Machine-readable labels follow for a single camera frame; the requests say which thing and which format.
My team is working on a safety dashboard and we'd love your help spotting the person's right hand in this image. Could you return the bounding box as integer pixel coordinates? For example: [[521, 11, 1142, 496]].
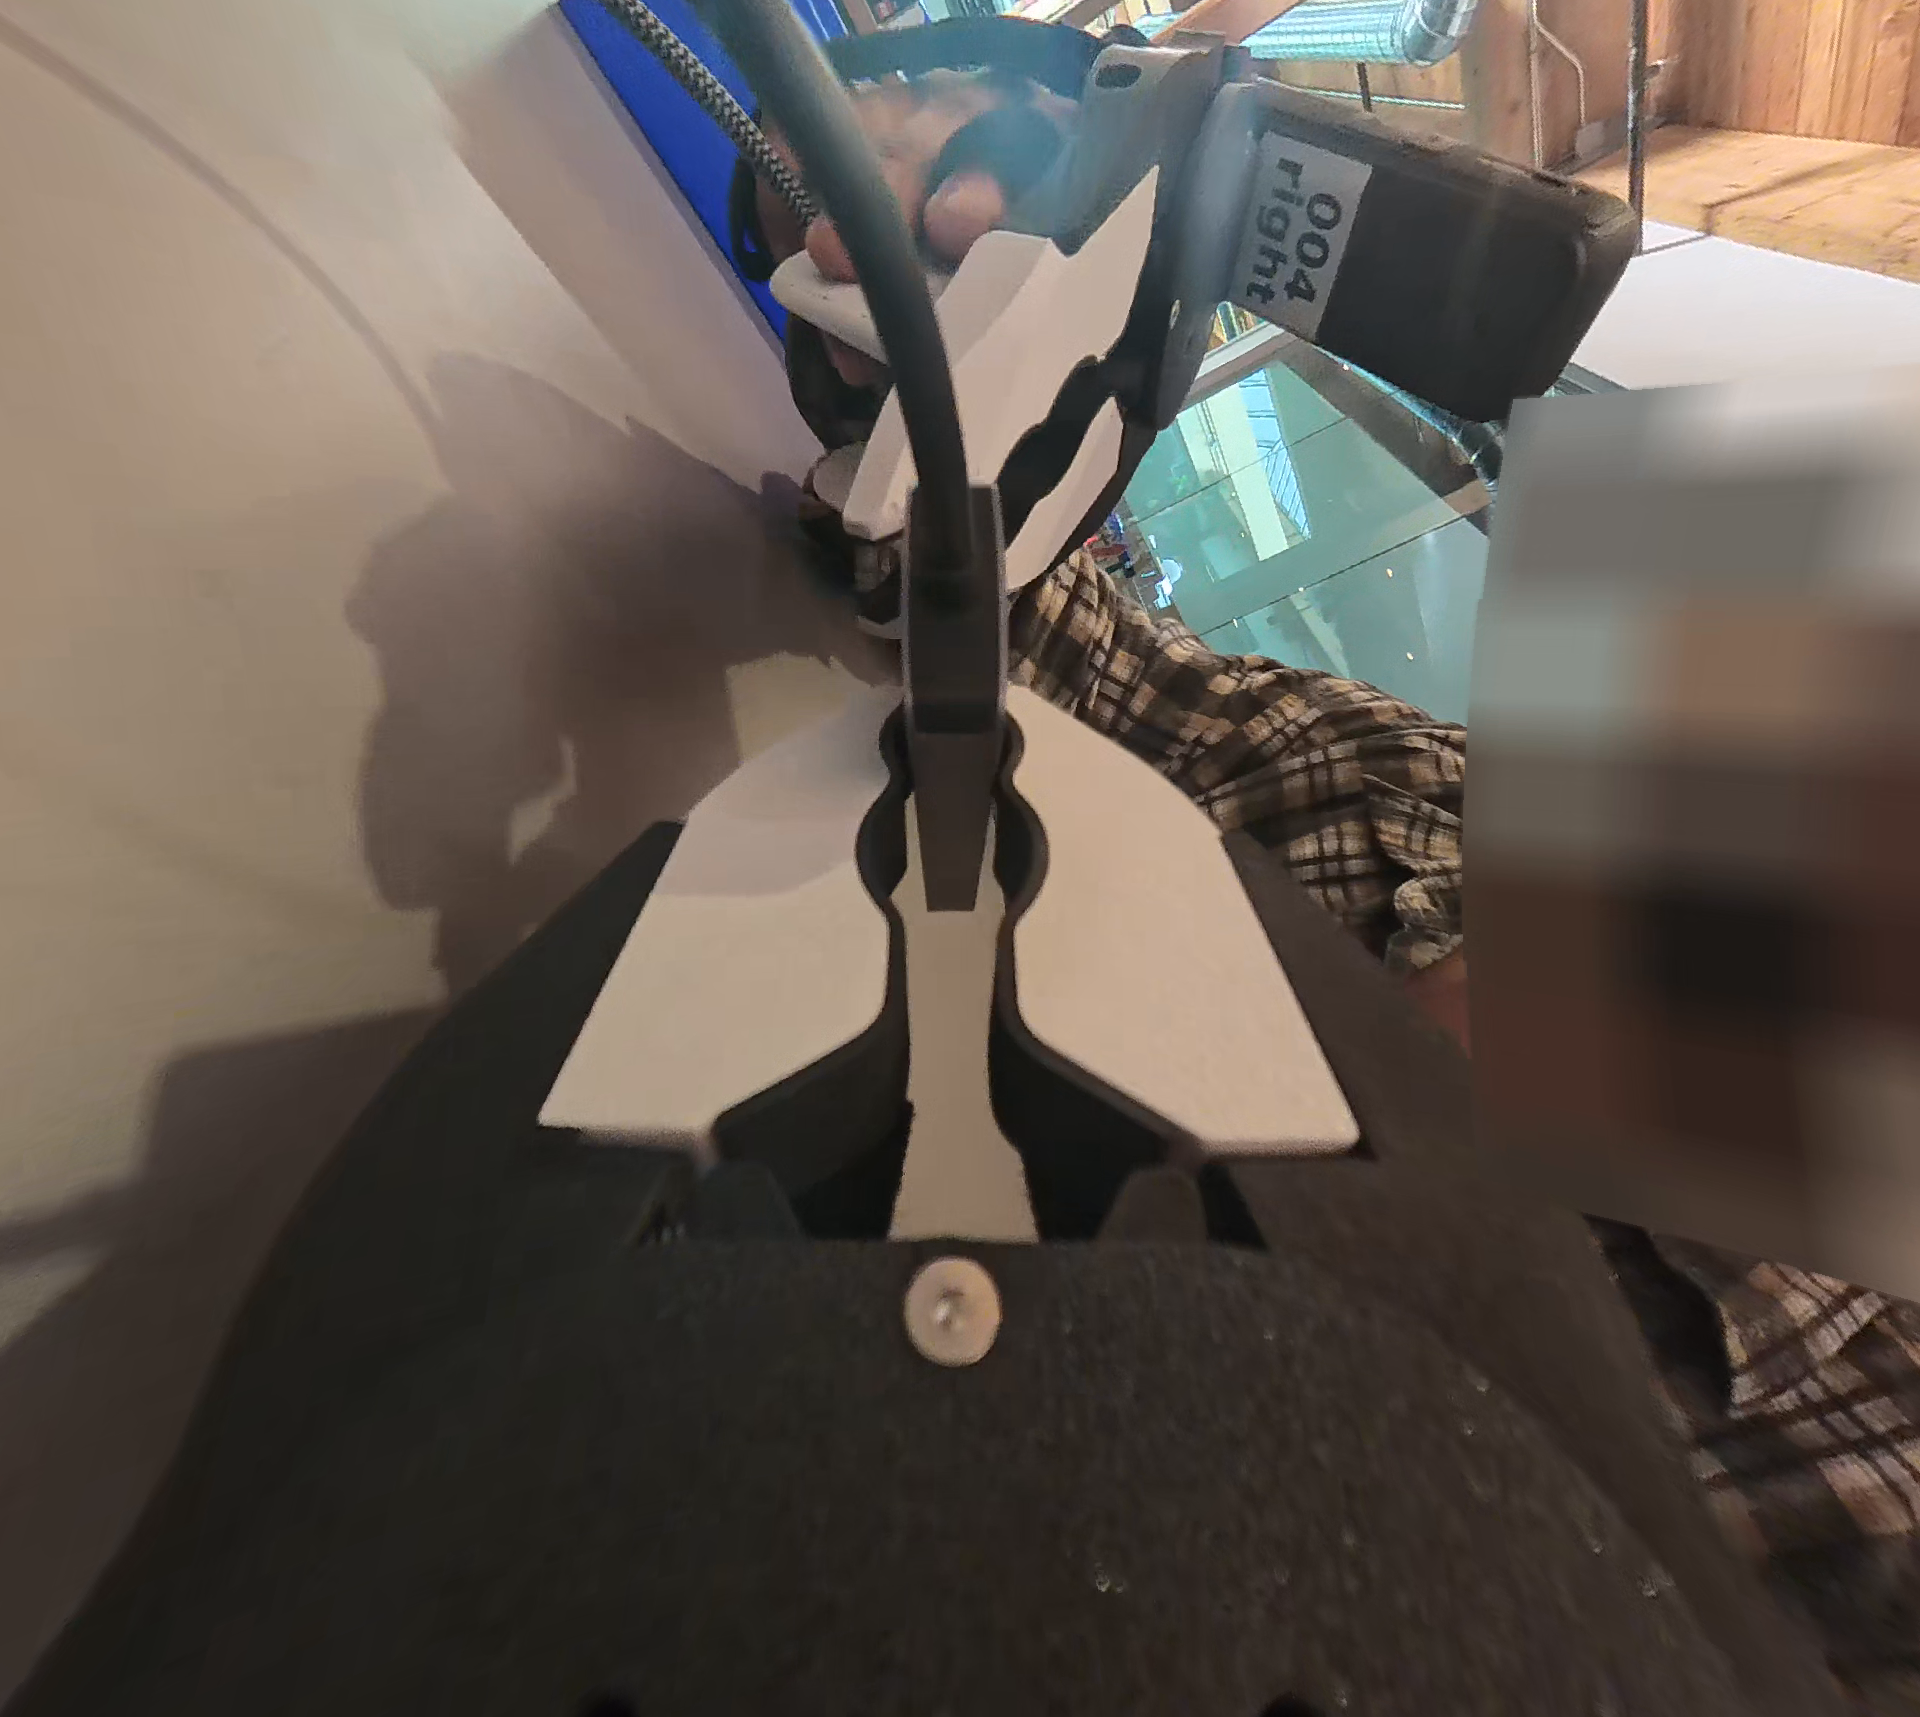
[[803, 75, 1087, 398]]

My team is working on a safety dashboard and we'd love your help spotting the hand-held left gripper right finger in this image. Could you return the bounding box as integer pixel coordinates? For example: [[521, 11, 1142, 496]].
[[982, 696, 1364, 1217]]

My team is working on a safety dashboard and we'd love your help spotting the person's right forearm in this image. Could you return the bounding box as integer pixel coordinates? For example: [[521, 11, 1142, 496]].
[[1005, 546, 1477, 1003]]

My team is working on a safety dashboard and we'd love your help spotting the person's plaid shirt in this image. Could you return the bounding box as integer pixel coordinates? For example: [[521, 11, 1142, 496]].
[[1591, 1215, 1920, 1717]]

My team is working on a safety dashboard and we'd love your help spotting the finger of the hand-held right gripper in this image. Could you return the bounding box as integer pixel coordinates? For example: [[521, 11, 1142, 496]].
[[997, 382, 1161, 597], [837, 169, 1165, 545]]

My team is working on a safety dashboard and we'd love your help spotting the blue plastic bin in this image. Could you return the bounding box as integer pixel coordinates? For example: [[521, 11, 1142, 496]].
[[555, 0, 851, 347]]

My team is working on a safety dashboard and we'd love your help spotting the black usb extension cable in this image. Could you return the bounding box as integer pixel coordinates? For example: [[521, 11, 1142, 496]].
[[494, 0, 1010, 916]]

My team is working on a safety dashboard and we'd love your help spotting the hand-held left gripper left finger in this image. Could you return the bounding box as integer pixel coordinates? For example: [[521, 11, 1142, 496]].
[[537, 696, 920, 1217]]

